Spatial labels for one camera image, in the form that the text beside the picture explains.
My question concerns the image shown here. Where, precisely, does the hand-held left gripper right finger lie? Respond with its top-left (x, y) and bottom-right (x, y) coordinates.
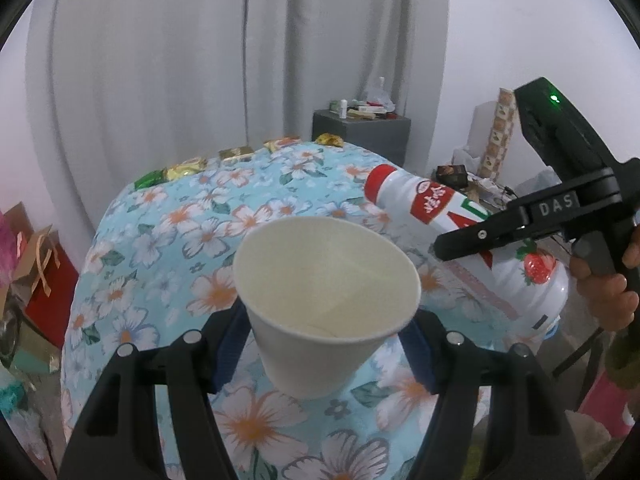
top-left (397, 310), bottom-right (586, 480)

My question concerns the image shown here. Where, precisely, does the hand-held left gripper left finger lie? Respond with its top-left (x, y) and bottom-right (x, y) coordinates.
top-left (59, 307), bottom-right (251, 480)

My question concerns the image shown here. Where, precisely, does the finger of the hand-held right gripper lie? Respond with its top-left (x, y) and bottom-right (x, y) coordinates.
top-left (433, 204), bottom-right (533, 262)

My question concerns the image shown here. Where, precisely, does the white paper cup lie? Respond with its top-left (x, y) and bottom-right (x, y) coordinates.
top-left (232, 216), bottom-right (422, 401)

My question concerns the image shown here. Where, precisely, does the person's right hand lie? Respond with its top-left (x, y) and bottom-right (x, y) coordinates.
top-left (570, 222), bottom-right (640, 332)

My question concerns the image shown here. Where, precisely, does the clear plastic bag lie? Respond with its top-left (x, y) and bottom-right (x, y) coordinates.
top-left (512, 166), bottom-right (563, 198)

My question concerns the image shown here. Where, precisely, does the dark small box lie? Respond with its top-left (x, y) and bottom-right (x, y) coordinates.
top-left (432, 164), bottom-right (469, 187)

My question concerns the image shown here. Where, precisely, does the patterned paper roll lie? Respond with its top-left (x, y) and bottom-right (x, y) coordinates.
top-left (480, 87), bottom-right (516, 181)

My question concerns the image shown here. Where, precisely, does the blue floral tablecloth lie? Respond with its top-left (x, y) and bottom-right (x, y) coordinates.
top-left (60, 141), bottom-right (566, 480)

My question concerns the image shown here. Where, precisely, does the dark grey cabinet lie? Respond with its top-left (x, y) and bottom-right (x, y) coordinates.
top-left (312, 109), bottom-right (412, 167)

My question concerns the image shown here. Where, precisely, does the black tripod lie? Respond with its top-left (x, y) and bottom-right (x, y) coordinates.
top-left (552, 327), bottom-right (608, 411)

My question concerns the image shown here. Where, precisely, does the white plastic bag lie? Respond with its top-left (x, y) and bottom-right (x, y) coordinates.
top-left (361, 76), bottom-right (396, 112)

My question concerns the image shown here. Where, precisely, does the red gift bag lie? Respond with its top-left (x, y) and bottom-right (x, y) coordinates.
top-left (25, 242), bottom-right (80, 351)

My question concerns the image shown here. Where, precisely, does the gold candy wrapper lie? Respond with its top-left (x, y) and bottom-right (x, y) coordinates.
top-left (167, 156), bottom-right (209, 181)

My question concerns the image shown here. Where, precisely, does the pink printed bag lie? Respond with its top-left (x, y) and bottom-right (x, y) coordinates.
top-left (580, 370), bottom-right (636, 438)

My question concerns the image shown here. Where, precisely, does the green candy wrapper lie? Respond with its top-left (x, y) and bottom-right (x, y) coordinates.
top-left (134, 170), bottom-right (166, 191)

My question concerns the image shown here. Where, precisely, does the orange candy wrapper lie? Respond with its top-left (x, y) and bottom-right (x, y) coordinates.
top-left (263, 136), bottom-right (301, 154)

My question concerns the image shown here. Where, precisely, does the brown paper bag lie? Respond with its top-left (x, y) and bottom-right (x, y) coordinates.
top-left (0, 202), bottom-right (63, 311)

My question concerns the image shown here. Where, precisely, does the pink plastic bag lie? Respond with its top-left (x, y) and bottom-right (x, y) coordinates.
top-left (0, 210), bottom-right (21, 281)

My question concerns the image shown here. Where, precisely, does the grey curtain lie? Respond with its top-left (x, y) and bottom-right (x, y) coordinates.
top-left (25, 0), bottom-right (451, 231)

